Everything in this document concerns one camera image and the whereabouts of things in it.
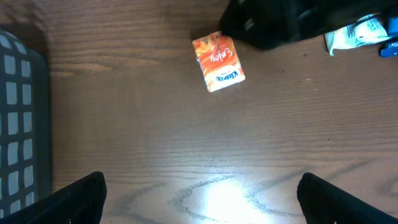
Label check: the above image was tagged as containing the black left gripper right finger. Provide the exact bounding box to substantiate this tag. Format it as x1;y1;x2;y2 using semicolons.
297;172;397;224

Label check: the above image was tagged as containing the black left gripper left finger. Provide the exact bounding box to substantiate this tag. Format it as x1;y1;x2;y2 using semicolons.
1;171;107;224

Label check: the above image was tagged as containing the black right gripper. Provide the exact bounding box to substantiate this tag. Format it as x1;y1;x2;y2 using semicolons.
220;0;397;50

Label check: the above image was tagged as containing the orange small snack box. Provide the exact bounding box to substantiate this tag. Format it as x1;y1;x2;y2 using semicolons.
192;31;246;93

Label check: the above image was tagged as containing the mint green snack pack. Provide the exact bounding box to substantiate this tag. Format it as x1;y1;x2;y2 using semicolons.
324;14;391;56

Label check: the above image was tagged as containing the blue Oreo cookie pack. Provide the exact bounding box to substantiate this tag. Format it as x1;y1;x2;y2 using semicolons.
379;17;397;58

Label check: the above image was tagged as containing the grey plastic shopping basket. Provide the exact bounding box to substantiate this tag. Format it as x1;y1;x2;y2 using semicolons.
1;31;52;218

